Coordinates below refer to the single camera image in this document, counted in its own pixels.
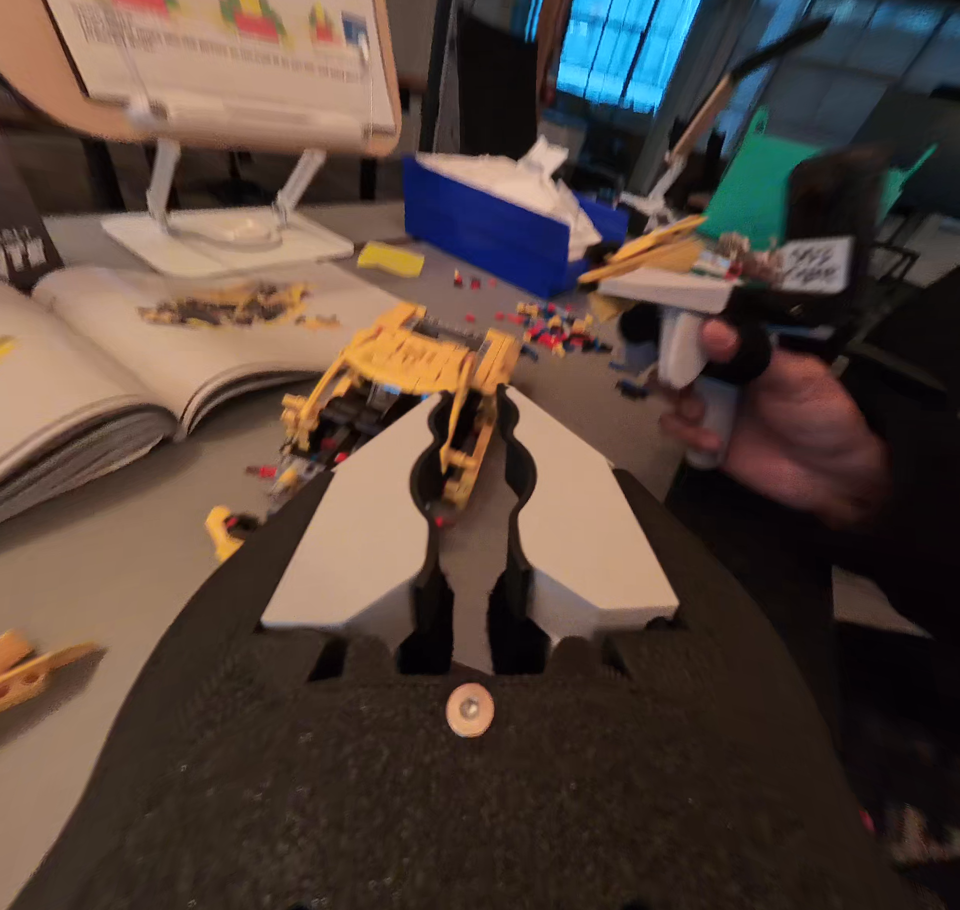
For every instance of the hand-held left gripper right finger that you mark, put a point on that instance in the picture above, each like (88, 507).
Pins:
(593, 550)

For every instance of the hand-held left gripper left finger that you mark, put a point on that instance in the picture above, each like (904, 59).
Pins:
(353, 550)

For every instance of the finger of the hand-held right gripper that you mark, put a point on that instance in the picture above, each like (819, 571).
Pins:
(675, 292)

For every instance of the yellow brick car model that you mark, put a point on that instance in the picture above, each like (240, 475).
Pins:
(405, 377)

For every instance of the pile of yellow brick pieces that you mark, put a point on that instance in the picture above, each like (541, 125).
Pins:
(38, 670)

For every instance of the person's right forearm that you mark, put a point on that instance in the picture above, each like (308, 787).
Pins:
(908, 445)

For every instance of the desk lamp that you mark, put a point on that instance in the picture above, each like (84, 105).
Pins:
(705, 115)

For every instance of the person's right hand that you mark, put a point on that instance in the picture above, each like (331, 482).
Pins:
(810, 445)

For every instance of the green corrugated box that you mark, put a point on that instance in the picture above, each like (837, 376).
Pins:
(743, 197)

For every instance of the scattered coloured brick pieces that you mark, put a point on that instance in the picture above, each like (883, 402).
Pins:
(555, 332)

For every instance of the white crumpled paper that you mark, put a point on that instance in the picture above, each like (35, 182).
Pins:
(525, 182)

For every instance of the blue plastic bin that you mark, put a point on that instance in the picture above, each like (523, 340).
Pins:
(480, 242)

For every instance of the black partition panel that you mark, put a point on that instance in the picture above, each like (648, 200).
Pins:
(495, 92)

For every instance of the open instruction booklet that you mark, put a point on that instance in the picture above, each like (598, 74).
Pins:
(150, 355)

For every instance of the yellow paper sheet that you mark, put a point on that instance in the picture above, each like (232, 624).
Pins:
(390, 259)

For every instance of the black car set box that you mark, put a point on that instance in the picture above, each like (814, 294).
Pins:
(23, 242)

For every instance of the printed instruction sheet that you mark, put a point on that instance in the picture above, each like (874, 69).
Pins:
(225, 40)

